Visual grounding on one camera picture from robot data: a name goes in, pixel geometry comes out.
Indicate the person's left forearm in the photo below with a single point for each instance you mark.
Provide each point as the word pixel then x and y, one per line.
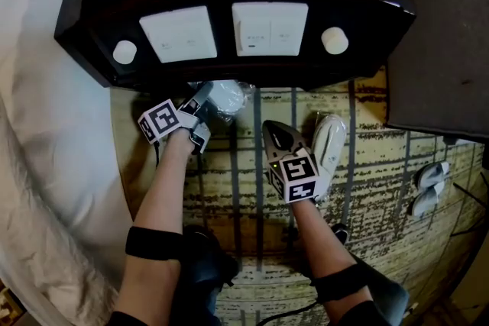
pixel 160 194

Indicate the person's right forearm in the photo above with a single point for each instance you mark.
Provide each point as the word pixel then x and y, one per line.
pixel 321 240

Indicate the black forearm band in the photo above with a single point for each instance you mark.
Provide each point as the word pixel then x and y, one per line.
pixel 340 282
pixel 153 243

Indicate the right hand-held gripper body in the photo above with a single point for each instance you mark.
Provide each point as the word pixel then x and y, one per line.
pixel 298 179

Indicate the black tripod light stand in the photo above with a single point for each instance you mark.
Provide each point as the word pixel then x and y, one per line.
pixel 471 192

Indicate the person's black top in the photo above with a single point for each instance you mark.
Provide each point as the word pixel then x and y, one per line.
pixel 355 315

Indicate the open cardboard box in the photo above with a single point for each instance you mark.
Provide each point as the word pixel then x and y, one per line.
pixel 9 307

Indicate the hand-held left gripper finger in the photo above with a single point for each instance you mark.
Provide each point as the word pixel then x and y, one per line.
pixel 204 91

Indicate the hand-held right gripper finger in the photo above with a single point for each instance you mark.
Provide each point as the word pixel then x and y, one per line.
pixel 270 145
pixel 297 141

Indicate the person's right black shoe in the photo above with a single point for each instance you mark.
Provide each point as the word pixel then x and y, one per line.
pixel 341 233

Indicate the beige bed base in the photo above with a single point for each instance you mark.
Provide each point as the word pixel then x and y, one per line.
pixel 130 149

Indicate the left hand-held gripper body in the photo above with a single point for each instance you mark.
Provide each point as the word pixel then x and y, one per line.
pixel 160 120

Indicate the white bed duvet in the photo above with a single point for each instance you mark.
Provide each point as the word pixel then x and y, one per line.
pixel 38 126

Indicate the armchair with blue seat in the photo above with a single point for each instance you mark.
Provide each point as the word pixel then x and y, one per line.
pixel 439 49

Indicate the white square switch panel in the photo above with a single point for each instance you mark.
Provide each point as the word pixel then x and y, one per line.
pixel 269 28
pixel 177 34

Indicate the white round knob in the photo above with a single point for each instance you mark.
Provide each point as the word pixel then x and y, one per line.
pixel 124 52
pixel 335 40

